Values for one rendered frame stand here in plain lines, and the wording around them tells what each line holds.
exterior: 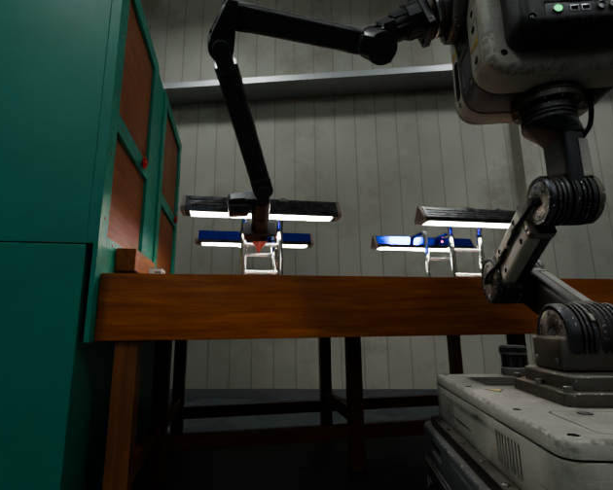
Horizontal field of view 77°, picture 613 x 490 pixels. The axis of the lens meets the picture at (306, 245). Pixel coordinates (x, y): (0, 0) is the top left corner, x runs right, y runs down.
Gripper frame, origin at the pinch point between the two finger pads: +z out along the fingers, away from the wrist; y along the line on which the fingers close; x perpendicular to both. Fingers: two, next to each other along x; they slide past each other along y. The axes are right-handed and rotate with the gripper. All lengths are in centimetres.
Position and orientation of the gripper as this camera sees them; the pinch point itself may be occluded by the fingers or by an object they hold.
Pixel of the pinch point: (258, 250)
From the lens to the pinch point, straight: 130.1
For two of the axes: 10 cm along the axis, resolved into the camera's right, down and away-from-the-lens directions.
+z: -1.2, 7.8, 6.2
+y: -9.9, -0.2, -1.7
